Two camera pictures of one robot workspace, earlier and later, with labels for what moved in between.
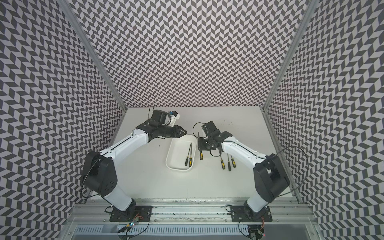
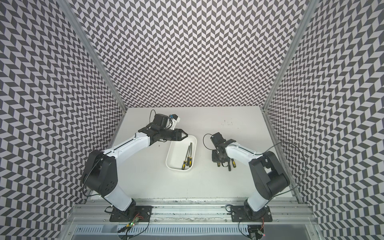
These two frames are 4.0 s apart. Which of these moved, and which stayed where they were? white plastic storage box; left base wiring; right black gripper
Moved: right black gripper
Stayed: left base wiring; white plastic storage box
